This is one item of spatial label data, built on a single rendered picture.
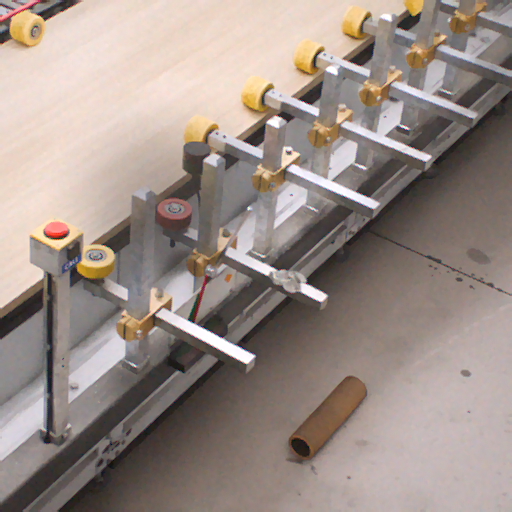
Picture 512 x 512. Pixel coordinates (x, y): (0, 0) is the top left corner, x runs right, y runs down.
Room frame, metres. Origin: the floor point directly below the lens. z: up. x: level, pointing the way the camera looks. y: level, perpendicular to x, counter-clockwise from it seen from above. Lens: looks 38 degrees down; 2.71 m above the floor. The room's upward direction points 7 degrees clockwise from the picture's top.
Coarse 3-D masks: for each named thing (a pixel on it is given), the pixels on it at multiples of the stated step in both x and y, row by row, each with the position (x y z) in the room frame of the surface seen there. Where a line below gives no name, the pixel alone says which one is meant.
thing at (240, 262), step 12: (180, 240) 2.41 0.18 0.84; (192, 240) 2.39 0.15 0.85; (228, 252) 2.36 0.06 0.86; (228, 264) 2.34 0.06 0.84; (240, 264) 2.33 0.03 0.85; (252, 264) 2.32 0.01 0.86; (264, 264) 2.33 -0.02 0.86; (252, 276) 2.31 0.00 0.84; (264, 276) 2.29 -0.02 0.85; (276, 288) 2.28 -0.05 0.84; (312, 288) 2.26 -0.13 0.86; (300, 300) 2.25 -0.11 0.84; (312, 300) 2.23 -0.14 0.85; (324, 300) 2.23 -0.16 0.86
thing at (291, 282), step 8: (272, 272) 2.29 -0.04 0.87; (280, 272) 2.29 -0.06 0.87; (288, 272) 2.28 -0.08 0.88; (296, 272) 2.29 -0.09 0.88; (280, 280) 2.26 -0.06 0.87; (288, 280) 2.26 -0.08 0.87; (296, 280) 2.28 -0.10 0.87; (304, 280) 2.28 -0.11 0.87; (288, 288) 2.25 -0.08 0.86; (296, 288) 2.25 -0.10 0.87
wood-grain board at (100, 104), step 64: (128, 0) 3.40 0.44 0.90; (192, 0) 3.45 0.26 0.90; (256, 0) 3.50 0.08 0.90; (320, 0) 3.54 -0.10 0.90; (384, 0) 3.58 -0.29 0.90; (0, 64) 2.98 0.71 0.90; (64, 64) 3.02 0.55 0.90; (128, 64) 3.06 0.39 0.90; (192, 64) 3.10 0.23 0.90; (256, 64) 3.14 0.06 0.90; (0, 128) 2.69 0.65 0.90; (64, 128) 2.72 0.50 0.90; (128, 128) 2.75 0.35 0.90; (256, 128) 2.86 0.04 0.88; (0, 192) 2.43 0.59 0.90; (64, 192) 2.46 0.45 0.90; (128, 192) 2.49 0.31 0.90; (0, 256) 2.20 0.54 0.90
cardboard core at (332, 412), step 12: (348, 384) 2.80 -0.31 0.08; (360, 384) 2.82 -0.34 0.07; (336, 396) 2.75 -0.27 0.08; (348, 396) 2.76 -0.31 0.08; (360, 396) 2.79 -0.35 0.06; (324, 408) 2.70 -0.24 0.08; (336, 408) 2.70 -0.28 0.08; (348, 408) 2.73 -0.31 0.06; (312, 420) 2.64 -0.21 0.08; (324, 420) 2.65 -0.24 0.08; (336, 420) 2.67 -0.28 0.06; (300, 432) 2.59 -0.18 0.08; (312, 432) 2.60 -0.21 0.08; (324, 432) 2.62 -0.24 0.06; (300, 444) 2.61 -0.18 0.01; (312, 444) 2.57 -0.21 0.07; (300, 456) 2.57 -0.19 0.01
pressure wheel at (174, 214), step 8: (168, 200) 2.47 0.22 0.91; (176, 200) 2.47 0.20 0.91; (184, 200) 2.47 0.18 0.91; (160, 208) 2.43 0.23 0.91; (168, 208) 2.44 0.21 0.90; (176, 208) 2.43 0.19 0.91; (184, 208) 2.44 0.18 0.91; (160, 216) 2.41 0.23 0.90; (168, 216) 2.40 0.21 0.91; (176, 216) 2.41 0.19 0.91; (184, 216) 2.41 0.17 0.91; (160, 224) 2.41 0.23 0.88; (168, 224) 2.40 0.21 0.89; (176, 224) 2.40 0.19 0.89; (184, 224) 2.41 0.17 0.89
